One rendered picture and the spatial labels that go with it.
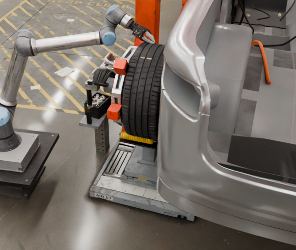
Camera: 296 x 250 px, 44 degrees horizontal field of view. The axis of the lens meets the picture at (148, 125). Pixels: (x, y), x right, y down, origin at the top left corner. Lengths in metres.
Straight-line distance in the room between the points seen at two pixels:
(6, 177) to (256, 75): 1.88
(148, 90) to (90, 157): 1.25
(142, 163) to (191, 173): 1.38
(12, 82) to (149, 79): 1.05
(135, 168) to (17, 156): 0.88
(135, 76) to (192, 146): 0.94
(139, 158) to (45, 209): 0.81
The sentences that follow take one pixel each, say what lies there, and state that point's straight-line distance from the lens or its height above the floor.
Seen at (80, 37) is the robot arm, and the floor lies 1.22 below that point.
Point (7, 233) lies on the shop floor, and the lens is 2.91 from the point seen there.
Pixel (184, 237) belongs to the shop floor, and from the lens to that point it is 2.78.
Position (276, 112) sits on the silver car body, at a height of 0.97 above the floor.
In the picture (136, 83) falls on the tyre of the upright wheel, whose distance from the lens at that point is 2.30.
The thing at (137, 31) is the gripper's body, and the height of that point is 1.24.
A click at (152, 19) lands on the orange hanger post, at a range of 2.92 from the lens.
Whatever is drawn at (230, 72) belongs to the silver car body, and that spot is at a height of 1.23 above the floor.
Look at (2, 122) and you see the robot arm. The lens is 2.82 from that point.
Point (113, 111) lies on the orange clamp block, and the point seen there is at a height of 0.88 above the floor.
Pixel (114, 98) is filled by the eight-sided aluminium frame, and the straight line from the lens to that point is 2.41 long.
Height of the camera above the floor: 2.22
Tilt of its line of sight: 37 degrees down
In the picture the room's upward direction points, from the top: 2 degrees clockwise
